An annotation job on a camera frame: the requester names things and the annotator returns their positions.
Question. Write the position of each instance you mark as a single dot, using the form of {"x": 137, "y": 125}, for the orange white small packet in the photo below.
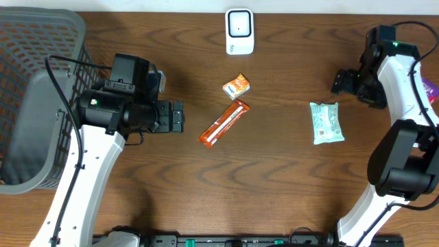
{"x": 236, "y": 87}

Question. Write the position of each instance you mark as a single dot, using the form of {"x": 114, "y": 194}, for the grey plastic mesh basket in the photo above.
{"x": 35, "y": 129}

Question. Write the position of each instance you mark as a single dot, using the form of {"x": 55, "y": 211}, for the mint green tissue packet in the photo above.
{"x": 325, "y": 121}

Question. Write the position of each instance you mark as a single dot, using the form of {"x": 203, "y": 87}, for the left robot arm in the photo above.
{"x": 103, "y": 118}

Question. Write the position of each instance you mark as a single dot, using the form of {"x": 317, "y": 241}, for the orange snack bar wrapper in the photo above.
{"x": 211, "y": 135}

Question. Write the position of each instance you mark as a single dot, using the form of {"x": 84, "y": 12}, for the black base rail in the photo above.
{"x": 240, "y": 241}

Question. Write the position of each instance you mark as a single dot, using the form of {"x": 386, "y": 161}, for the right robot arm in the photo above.
{"x": 404, "y": 165}

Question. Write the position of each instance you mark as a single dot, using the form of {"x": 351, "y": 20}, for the white barcode scanner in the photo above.
{"x": 239, "y": 24}

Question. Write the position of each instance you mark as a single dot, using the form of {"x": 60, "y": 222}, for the purple snack packet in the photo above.
{"x": 431, "y": 90}

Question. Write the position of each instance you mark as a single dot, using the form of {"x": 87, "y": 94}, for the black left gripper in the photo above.
{"x": 164, "y": 116}

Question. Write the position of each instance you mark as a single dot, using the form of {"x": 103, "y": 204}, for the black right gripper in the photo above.
{"x": 348, "y": 82}

